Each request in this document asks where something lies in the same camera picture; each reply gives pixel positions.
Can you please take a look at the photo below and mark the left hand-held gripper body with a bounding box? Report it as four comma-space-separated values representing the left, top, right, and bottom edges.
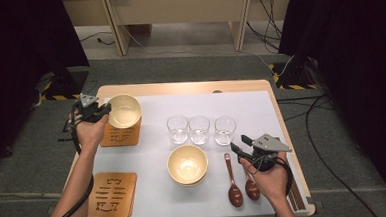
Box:
74, 92, 104, 124

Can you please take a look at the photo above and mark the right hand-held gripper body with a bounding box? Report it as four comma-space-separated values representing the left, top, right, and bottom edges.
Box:
248, 131, 293, 174

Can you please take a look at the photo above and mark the cream ceramic bowl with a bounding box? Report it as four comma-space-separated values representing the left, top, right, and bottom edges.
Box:
165, 143, 210, 186
174, 177, 206, 188
105, 92, 144, 131

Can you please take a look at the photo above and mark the carved wooden coaster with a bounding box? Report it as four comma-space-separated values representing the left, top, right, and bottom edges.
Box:
94, 191, 137, 217
85, 171, 140, 217
98, 115, 144, 148

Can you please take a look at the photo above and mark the brown wooden spoon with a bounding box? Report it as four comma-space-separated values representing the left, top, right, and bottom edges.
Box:
243, 171, 262, 202
223, 152, 244, 209

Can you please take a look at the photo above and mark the clear drinking glass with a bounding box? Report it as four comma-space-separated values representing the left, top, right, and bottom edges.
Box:
186, 114, 212, 147
165, 114, 191, 145
212, 115, 238, 147

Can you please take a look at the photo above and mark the person's left hand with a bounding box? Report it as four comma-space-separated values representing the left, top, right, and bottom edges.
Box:
68, 107, 112, 153

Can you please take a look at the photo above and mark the person's right hand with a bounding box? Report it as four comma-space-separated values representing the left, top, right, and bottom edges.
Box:
238, 151, 292, 204

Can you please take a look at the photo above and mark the black stand base striped tape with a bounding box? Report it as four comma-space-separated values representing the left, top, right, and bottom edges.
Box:
39, 65, 92, 102
267, 55, 320, 92

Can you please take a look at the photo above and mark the white paper sheet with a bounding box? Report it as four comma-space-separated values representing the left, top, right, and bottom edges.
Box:
79, 87, 311, 217

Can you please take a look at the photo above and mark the black curtain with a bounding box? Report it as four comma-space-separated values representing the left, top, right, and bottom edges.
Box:
0, 0, 97, 170
274, 0, 386, 217

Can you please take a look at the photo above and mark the light wooden desk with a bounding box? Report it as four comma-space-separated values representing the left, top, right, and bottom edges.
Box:
59, 0, 301, 61

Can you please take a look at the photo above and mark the right hand-held gripper cable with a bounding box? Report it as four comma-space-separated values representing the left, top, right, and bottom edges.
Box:
277, 156, 296, 199

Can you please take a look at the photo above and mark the hand-held gripper cable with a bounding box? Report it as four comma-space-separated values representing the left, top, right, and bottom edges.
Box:
35, 100, 98, 217
277, 156, 296, 199

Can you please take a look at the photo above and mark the long black floor cable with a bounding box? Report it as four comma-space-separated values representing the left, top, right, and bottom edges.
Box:
302, 91, 381, 217

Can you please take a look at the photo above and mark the thin black floor cable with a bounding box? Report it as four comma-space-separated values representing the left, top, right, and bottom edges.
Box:
276, 94, 336, 122

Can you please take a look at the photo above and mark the black floor cable with plug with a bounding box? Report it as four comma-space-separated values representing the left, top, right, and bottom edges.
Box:
79, 31, 116, 48

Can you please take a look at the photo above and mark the left hand-held gripper cable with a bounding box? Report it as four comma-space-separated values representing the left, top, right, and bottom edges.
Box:
35, 100, 98, 217

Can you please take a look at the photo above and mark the thin white floor cable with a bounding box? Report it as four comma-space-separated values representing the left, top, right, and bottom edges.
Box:
118, 14, 296, 86

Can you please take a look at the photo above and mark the black cable bundle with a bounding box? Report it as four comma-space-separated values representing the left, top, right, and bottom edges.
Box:
244, 0, 284, 56

